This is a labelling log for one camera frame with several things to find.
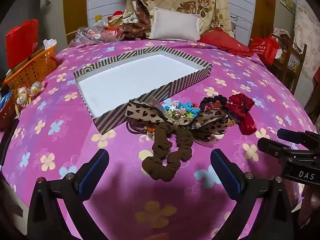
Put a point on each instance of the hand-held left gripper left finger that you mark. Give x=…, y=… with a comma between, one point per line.
x=93, y=172

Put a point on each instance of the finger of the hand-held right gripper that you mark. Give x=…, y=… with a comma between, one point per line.
x=272, y=148
x=295, y=135

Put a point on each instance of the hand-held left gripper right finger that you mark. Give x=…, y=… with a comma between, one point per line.
x=225, y=172

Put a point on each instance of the red hair bow clip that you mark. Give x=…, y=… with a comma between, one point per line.
x=246, y=122

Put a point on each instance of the leopard print hair bow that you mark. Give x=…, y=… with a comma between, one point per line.
x=145, y=112

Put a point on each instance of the striped cardboard box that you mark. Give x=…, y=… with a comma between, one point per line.
x=137, y=80

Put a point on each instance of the person's right hand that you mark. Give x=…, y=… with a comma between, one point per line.
x=310, y=207

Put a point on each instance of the purple floral bedsheet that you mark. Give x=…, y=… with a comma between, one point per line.
x=62, y=135

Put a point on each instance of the black scrunchie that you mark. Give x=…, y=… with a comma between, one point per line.
x=212, y=98

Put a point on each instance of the brown fabric scrunchie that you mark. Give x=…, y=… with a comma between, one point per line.
x=160, y=135

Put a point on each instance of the wooden shelf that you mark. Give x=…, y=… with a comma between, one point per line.
x=287, y=55

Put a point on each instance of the red shopping bag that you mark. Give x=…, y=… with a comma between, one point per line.
x=265, y=48

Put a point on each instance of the decorated ornament ball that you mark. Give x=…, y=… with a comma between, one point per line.
x=23, y=90
x=22, y=99
x=37, y=88

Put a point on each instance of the floral curtain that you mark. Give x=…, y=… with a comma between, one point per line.
x=306, y=30

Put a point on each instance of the blue plastic package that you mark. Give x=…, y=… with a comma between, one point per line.
x=5, y=100

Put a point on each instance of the red pillow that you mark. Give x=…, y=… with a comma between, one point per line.
x=225, y=41

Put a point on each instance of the orange plastic basket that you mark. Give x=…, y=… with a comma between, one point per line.
x=32, y=70

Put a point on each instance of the white tissue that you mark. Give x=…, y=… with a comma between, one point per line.
x=49, y=43

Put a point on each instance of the clear plastic bag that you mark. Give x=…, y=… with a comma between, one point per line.
x=87, y=35

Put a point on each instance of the red snack bag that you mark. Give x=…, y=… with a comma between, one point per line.
x=115, y=27

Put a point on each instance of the red gift bag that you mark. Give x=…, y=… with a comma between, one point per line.
x=21, y=42

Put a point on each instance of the white pillow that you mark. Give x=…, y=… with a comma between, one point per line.
x=175, y=25

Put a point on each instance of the grey refrigerator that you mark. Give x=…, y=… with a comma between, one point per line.
x=47, y=12

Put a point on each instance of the white slatted headboard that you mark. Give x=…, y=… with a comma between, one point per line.
x=107, y=2

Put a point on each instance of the framed wall picture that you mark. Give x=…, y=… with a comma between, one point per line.
x=287, y=1

